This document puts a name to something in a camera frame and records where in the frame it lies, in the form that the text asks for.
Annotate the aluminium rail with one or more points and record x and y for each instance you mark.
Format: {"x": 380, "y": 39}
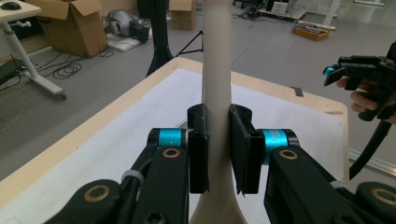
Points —
{"x": 378, "y": 163}

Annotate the large open cardboard box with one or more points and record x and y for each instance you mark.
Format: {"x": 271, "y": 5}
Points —
{"x": 74, "y": 28}

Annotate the grey vacuum cleaner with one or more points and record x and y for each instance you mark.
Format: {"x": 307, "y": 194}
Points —
{"x": 124, "y": 23}

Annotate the black frame post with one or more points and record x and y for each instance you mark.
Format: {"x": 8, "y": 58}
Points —
{"x": 160, "y": 37}

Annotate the grey tape strip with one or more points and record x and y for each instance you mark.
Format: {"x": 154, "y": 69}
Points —
{"x": 297, "y": 91}

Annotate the black tripod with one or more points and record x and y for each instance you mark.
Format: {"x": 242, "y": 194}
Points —
{"x": 191, "y": 43}

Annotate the small closed cardboard box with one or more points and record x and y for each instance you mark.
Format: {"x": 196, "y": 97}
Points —
{"x": 183, "y": 15}

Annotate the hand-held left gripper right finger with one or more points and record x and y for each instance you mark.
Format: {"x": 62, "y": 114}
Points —
{"x": 295, "y": 186}

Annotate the black computer mouse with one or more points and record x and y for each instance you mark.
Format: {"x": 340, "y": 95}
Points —
{"x": 11, "y": 5}

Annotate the beige slotted spoon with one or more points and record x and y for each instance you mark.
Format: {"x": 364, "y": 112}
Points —
{"x": 216, "y": 62}

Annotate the orange tray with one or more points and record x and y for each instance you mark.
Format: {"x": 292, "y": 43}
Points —
{"x": 311, "y": 31}

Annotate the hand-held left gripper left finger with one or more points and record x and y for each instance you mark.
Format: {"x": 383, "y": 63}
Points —
{"x": 168, "y": 186}

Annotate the white desk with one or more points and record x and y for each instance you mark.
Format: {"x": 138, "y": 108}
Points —
{"x": 18, "y": 46}

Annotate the white foam board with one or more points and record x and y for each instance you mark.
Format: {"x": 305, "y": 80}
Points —
{"x": 124, "y": 43}

